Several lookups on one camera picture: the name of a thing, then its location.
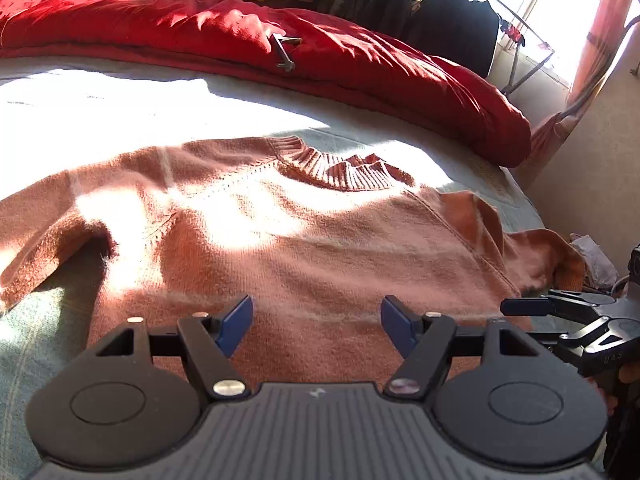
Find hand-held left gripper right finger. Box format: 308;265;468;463
381;295;541;403

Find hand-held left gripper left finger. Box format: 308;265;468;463
95;294;254;402

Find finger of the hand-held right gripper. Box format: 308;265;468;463
525;316;640;357
500;289;618;326

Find orange knit sweater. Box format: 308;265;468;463
0;136;586;397

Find white clothes pile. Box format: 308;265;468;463
570;232;621;291

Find metal clothes drying rack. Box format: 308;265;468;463
415;0;556;96

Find small red hanging clothes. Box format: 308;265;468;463
500;20;526;48

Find person's right hand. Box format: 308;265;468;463
602;361;628;418

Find metal hex key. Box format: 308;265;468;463
270;34;303;73

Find black hanging sweater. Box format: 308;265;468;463
405;0;502;78

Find pink curtain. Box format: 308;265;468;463
530;0;640;161

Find window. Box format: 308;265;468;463
435;0;608;86

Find red quilt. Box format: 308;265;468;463
0;0;532;168

